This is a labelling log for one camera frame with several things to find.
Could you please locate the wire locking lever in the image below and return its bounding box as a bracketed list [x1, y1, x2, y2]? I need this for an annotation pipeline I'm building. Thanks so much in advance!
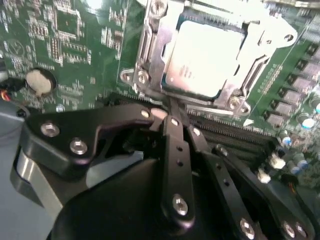
[148, 94, 252, 120]

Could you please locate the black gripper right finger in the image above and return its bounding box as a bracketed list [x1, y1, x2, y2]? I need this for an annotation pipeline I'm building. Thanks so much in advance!
[177, 99, 313, 240]

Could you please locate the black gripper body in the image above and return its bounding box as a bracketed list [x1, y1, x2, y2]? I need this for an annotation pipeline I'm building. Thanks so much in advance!
[49, 127, 242, 240]

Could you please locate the silver CPU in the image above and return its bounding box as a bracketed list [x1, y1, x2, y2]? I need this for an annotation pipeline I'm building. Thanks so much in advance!
[162, 19, 251, 100]

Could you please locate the metal socket cover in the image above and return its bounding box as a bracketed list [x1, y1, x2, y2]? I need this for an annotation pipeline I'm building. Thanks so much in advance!
[136, 0, 278, 106]

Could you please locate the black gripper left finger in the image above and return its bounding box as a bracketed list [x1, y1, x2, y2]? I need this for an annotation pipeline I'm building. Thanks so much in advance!
[9, 98, 196, 228]

